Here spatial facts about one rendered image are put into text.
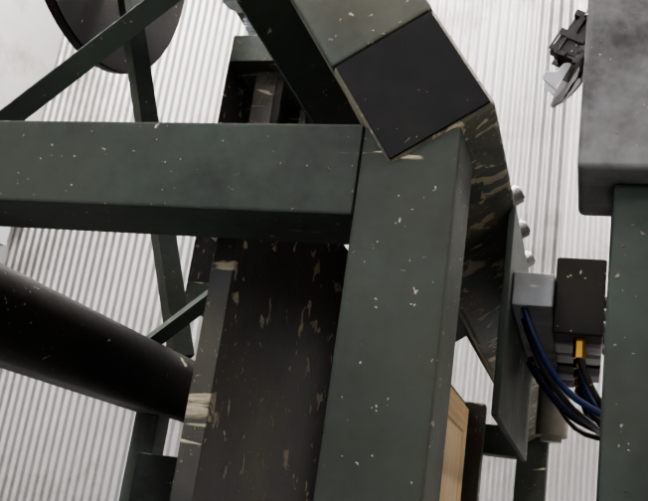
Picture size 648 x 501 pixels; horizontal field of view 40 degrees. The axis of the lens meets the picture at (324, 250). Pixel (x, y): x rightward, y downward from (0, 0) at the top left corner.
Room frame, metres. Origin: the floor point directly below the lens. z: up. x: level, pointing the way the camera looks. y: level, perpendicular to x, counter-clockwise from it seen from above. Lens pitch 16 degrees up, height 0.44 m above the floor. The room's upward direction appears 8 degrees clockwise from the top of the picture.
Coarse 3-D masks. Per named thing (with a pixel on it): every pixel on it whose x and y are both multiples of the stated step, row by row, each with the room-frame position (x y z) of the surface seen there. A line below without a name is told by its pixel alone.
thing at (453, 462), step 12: (456, 396) 2.34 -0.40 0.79; (456, 408) 2.36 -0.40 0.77; (456, 420) 2.39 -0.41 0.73; (456, 432) 2.43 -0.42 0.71; (456, 444) 2.45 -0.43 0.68; (444, 456) 2.27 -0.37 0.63; (456, 456) 2.47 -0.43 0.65; (444, 468) 2.29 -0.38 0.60; (456, 468) 2.49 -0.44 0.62; (444, 480) 2.31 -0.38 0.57; (456, 480) 2.51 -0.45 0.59; (444, 492) 2.32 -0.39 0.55; (456, 492) 2.53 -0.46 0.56
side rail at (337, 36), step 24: (312, 0) 0.77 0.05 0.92; (336, 0) 0.77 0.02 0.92; (360, 0) 0.76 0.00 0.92; (384, 0) 0.75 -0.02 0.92; (408, 0) 0.75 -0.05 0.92; (312, 24) 0.77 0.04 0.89; (336, 24) 0.77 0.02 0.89; (360, 24) 0.76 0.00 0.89; (384, 24) 0.75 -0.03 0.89; (336, 48) 0.77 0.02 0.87; (360, 48) 0.76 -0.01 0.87
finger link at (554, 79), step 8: (568, 64) 1.63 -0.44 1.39; (552, 72) 1.65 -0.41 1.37; (560, 72) 1.64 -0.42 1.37; (576, 72) 1.63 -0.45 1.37; (544, 80) 1.65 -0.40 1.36; (552, 80) 1.65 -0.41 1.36; (560, 80) 1.64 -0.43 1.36; (560, 88) 1.64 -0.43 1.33; (568, 88) 1.65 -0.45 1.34; (560, 96) 1.65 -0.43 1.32; (552, 104) 1.66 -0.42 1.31
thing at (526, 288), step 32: (512, 224) 0.96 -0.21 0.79; (512, 256) 0.96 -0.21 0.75; (512, 288) 0.98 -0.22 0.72; (544, 288) 0.97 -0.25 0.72; (576, 288) 0.98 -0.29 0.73; (512, 320) 1.02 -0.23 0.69; (544, 320) 1.03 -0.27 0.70; (576, 320) 0.98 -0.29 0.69; (512, 352) 1.05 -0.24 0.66; (544, 352) 0.98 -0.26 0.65; (576, 352) 0.99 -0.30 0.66; (512, 384) 1.09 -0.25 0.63; (544, 384) 1.14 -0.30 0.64; (576, 384) 1.17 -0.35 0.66; (512, 416) 1.12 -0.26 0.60; (544, 416) 1.36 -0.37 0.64; (576, 416) 1.06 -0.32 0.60
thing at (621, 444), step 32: (640, 192) 0.71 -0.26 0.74; (640, 224) 0.71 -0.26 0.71; (640, 256) 0.71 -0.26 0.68; (608, 288) 0.72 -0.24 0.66; (640, 288) 0.71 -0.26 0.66; (608, 320) 0.71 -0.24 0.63; (640, 320) 0.71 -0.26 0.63; (608, 352) 0.71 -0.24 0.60; (640, 352) 0.71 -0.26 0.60; (608, 384) 0.71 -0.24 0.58; (640, 384) 0.71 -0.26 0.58; (608, 416) 0.71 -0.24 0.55; (640, 416) 0.71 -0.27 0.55; (608, 448) 0.71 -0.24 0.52; (640, 448) 0.71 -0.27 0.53; (608, 480) 0.71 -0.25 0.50; (640, 480) 0.71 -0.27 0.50
